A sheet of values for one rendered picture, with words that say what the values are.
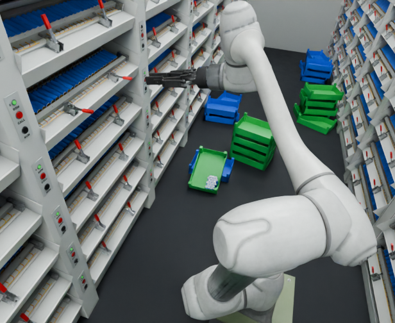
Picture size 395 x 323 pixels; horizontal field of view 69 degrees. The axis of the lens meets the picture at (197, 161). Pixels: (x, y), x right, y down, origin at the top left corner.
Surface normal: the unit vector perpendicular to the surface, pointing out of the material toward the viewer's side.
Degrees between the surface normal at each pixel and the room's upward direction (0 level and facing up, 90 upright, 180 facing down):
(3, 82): 90
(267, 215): 6
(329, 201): 6
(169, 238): 0
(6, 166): 19
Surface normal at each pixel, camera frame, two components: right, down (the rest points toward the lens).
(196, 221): 0.06, -0.77
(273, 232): 0.10, -0.31
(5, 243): 0.36, -0.65
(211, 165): -0.07, -0.43
